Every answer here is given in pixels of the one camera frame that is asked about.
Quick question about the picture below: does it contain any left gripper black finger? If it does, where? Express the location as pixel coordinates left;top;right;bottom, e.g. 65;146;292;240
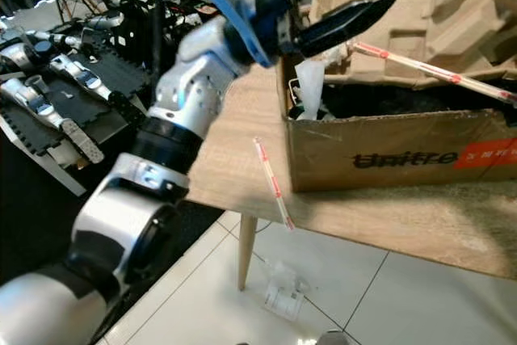
295;0;397;59

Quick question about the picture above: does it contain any brown moulded pulp tray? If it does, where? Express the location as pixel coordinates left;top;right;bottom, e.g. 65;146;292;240
311;0;517;87

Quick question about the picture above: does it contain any crumpled white trash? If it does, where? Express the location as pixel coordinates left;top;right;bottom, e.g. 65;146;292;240
263;276;308;322

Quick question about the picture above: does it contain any crumpled white tissue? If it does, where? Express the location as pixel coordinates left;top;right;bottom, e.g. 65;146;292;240
293;58;332;122

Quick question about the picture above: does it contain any chopsticks red white wrapper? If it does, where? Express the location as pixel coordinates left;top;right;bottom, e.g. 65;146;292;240
354;41;517;106
252;137;296;231

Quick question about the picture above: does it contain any Unitree printed cardboard box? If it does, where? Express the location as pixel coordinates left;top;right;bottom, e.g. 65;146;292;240
279;66;517;194

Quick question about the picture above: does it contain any black robot torso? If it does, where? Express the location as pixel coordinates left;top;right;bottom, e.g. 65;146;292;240
97;0;170;67

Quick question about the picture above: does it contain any silver robot limb perforated end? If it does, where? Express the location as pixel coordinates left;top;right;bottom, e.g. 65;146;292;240
0;78;99;166

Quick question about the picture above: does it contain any silver robot limb black end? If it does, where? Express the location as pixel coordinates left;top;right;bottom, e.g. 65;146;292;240
48;54;142;132

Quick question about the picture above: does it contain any light wooden table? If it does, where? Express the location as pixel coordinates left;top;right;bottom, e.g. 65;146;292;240
186;66;517;292

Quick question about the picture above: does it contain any grey robot foot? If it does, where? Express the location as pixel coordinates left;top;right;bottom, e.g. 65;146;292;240
315;329;352;345

